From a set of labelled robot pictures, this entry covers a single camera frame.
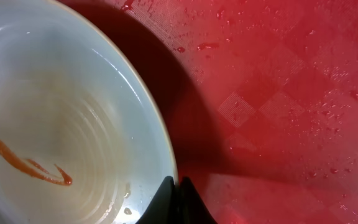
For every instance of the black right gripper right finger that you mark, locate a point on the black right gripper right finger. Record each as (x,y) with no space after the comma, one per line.
(191,206)

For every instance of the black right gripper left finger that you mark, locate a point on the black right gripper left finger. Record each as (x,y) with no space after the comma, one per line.
(162,208)

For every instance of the plate with ketchup streak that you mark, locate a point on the plate with ketchup streak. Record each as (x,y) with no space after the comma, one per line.
(81,139)

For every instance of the red plastic tray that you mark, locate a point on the red plastic tray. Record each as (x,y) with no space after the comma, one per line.
(260,99)

